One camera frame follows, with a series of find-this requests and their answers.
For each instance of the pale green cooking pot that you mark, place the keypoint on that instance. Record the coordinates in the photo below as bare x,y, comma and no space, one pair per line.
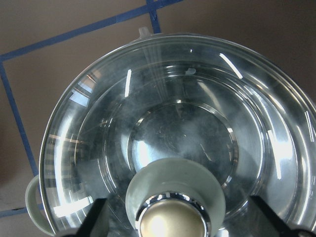
170,197

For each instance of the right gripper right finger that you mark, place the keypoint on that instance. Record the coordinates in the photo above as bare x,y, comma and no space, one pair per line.
264,222

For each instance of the glass pot lid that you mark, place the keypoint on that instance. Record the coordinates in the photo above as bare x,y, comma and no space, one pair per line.
181,96

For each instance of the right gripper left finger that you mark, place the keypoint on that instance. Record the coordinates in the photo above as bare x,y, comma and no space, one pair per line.
96,223

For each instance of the brown paper table mat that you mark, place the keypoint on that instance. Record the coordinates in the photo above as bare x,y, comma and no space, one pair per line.
45,44

